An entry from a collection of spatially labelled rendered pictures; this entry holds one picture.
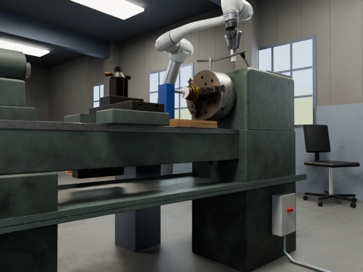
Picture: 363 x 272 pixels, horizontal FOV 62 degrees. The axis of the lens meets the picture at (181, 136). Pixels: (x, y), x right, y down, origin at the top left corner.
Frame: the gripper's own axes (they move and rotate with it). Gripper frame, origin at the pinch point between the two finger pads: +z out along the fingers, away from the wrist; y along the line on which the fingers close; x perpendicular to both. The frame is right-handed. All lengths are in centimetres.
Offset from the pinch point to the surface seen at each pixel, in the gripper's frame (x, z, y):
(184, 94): -26.3, 22.1, -17.5
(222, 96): -10.3, 25.2, -1.8
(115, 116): -86, 37, 3
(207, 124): -26.8, 41.5, -0.3
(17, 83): -117, 24, -13
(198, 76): -9.9, 9.5, -20.6
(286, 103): 50, 28, 6
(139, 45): 276, -176, -471
